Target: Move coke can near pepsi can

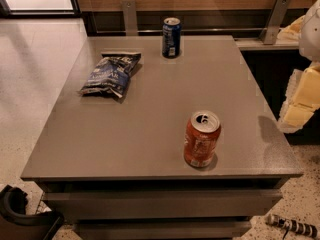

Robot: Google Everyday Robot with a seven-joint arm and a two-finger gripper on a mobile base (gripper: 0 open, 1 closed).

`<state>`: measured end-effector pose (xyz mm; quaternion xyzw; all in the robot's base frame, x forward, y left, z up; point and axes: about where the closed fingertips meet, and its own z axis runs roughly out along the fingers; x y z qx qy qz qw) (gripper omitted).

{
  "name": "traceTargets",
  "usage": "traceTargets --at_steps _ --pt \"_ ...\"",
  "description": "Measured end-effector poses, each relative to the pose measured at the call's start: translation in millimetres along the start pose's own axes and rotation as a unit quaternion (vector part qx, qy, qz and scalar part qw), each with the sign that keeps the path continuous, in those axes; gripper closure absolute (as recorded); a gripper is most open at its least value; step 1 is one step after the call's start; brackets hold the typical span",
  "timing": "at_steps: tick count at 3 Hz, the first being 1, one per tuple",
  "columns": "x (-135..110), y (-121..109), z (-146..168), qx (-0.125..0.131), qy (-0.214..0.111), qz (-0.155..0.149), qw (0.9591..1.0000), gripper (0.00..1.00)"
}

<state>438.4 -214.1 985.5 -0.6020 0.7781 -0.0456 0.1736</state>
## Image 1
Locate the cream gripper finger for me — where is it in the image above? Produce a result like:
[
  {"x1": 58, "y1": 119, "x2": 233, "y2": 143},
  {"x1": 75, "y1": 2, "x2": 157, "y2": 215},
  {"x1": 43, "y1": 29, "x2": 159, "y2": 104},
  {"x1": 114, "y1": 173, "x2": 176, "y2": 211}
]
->
[
  {"x1": 277, "y1": 16, "x2": 305, "y2": 41},
  {"x1": 278, "y1": 63, "x2": 320, "y2": 133}
]

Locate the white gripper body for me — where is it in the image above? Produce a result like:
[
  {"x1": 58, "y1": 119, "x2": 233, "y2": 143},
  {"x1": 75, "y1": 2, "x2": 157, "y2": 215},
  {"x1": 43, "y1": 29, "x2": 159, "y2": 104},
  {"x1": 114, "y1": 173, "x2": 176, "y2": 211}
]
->
[{"x1": 299, "y1": 0, "x2": 320, "y2": 62}]

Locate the red coke can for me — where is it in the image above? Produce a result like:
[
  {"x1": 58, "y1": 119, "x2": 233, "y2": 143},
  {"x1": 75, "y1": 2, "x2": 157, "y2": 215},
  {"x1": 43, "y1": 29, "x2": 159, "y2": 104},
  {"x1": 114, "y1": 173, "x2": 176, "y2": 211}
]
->
[{"x1": 184, "y1": 110, "x2": 221, "y2": 168}]

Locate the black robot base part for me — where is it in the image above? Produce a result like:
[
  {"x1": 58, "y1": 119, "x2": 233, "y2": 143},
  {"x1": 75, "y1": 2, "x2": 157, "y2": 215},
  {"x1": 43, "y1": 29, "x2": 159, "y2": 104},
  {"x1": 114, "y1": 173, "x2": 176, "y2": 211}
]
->
[{"x1": 0, "y1": 185, "x2": 64, "y2": 240}]

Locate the blue pepsi can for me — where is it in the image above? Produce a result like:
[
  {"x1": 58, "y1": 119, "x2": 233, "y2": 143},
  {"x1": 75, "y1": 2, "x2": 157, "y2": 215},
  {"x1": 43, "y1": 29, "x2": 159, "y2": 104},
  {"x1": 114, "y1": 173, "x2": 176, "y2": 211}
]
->
[{"x1": 162, "y1": 17, "x2": 182, "y2": 58}]

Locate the grey cabinet with drawers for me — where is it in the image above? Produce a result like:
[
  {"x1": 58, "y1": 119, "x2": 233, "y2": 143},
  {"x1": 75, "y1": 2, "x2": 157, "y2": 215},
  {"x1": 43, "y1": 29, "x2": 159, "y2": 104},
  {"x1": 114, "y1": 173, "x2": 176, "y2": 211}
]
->
[{"x1": 22, "y1": 36, "x2": 302, "y2": 240}]

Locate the blue chip bag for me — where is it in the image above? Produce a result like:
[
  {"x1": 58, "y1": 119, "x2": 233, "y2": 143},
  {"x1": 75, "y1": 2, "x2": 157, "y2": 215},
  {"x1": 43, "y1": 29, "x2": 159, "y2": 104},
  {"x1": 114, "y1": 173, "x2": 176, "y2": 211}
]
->
[{"x1": 79, "y1": 52, "x2": 141, "y2": 98}]

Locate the right metal wall bracket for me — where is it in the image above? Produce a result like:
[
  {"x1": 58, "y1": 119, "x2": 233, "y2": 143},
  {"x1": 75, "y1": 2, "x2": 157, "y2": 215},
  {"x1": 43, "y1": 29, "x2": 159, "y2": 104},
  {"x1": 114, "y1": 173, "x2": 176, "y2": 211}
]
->
[{"x1": 259, "y1": 0, "x2": 291, "y2": 45}]

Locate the metal wall bracket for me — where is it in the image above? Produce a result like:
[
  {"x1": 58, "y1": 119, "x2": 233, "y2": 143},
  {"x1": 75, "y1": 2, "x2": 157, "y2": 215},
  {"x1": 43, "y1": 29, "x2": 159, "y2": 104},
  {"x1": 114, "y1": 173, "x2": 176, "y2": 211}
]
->
[
  {"x1": 259, "y1": 0, "x2": 291, "y2": 45},
  {"x1": 121, "y1": 0, "x2": 138, "y2": 36}
]

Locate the black white striped cable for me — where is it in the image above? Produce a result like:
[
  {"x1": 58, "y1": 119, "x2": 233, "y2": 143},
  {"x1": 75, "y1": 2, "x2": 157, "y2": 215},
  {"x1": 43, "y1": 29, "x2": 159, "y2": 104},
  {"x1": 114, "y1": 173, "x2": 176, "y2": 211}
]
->
[{"x1": 265, "y1": 213, "x2": 320, "y2": 240}]

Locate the left metal wall bracket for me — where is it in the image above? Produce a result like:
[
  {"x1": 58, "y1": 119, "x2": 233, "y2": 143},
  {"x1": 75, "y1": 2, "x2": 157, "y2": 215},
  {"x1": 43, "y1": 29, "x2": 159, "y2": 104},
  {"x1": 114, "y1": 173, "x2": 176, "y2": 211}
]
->
[{"x1": 121, "y1": 0, "x2": 138, "y2": 36}]

